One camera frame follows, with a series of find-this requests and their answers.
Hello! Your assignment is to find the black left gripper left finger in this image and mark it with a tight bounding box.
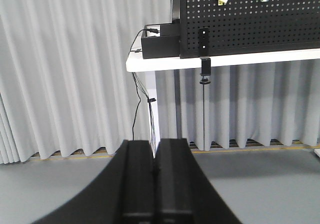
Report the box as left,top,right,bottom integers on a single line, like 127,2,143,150
35,140,155,224

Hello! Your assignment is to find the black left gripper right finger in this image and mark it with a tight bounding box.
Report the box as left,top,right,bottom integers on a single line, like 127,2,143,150
155,138,240,224

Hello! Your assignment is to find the grey curtain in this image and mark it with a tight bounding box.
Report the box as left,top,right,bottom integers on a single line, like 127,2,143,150
0,0,320,164

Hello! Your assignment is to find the white table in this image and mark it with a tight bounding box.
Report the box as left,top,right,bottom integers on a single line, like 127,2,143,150
125,47,320,157

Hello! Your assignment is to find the black box tray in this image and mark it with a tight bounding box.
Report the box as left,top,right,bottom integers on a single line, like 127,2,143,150
141,23,181,59

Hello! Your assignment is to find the black perforated pegboard panel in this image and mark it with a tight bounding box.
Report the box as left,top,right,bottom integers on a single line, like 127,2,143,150
180,0,320,59

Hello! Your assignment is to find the black mounting bracket clamp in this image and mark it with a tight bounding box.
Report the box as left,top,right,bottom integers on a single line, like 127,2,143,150
198,27,211,85

